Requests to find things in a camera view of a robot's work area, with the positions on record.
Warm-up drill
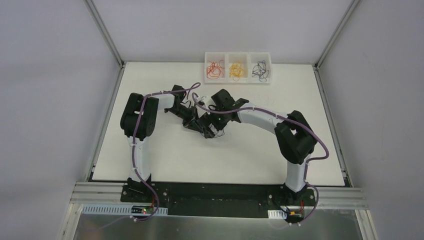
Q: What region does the yellow wire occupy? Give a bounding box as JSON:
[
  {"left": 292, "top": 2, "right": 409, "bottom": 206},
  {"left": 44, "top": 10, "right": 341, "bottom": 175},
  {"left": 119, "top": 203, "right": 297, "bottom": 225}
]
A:
[{"left": 229, "top": 60, "right": 247, "bottom": 82}]

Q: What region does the grey black wire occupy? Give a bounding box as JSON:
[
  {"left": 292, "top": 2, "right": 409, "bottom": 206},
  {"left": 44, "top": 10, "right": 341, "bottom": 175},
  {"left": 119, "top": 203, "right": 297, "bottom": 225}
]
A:
[{"left": 251, "top": 60, "right": 270, "bottom": 83}]

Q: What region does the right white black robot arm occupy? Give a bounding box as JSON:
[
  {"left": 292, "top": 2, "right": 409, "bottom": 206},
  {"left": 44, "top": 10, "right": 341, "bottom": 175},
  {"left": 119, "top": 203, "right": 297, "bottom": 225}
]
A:
[{"left": 193, "top": 89, "right": 318, "bottom": 205}]

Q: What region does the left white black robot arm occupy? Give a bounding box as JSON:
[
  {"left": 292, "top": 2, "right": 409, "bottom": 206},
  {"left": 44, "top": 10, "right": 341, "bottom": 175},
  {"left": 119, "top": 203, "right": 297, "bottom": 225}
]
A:
[{"left": 120, "top": 82, "right": 216, "bottom": 203}]

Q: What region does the white three-compartment tray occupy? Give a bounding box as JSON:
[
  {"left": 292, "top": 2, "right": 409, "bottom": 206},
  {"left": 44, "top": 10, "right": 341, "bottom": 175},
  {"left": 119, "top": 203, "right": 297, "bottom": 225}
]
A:
[{"left": 204, "top": 52, "right": 273, "bottom": 85}]

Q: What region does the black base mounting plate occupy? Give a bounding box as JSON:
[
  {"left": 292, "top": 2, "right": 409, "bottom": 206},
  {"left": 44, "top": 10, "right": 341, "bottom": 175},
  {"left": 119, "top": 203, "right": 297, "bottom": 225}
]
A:
[{"left": 120, "top": 179, "right": 316, "bottom": 219}]

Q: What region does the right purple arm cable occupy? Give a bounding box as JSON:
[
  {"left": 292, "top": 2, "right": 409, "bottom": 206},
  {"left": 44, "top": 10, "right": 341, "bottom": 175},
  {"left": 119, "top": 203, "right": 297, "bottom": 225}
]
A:
[{"left": 191, "top": 92, "right": 330, "bottom": 226}]

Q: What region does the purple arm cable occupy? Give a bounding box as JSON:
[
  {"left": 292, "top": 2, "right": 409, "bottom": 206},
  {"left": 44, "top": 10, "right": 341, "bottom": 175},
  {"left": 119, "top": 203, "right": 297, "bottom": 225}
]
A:
[
  {"left": 131, "top": 82, "right": 202, "bottom": 222},
  {"left": 191, "top": 92, "right": 330, "bottom": 226}
]

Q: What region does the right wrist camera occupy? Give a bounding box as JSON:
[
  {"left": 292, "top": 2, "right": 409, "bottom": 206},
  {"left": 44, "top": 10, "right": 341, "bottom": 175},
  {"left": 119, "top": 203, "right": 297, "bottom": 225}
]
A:
[{"left": 198, "top": 96, "right": 214, "bottom": 108}]

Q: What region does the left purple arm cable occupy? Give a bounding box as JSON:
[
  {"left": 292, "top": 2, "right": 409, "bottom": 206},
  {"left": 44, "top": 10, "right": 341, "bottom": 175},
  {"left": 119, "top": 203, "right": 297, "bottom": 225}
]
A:
[{"left": 131, "top": 82, "right": 202, "bottom": 222}]

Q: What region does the right white slotted cable duct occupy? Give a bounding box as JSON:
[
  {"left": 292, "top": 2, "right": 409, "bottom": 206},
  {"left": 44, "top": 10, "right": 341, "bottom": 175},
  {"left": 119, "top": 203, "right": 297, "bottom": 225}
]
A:
[{"left": 267, "top": 209, "right": 287, "bottom": 220}]

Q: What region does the white slotted cable duct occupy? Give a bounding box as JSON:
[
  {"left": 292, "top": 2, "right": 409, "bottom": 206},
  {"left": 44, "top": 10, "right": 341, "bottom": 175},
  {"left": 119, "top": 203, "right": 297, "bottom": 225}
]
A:
[
  {"left": 267, "top": 209, "right": 287, "bottom": 220},
  {"left": 81, "top": 204, "right": 156, "bottom": 217}
]

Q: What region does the left white slotted cable duct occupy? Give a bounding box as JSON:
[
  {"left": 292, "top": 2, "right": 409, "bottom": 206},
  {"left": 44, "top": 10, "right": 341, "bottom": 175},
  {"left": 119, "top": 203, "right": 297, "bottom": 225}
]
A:
[{"left": 81, "top": 204, "right": 156, "bottom": 217}]

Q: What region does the aluminium frame rail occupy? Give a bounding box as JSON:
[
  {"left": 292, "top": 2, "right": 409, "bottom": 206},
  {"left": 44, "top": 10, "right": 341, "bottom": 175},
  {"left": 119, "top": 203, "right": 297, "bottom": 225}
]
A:
[{"left": 70, "top": 182, "right": 369, "bottom": 210}]

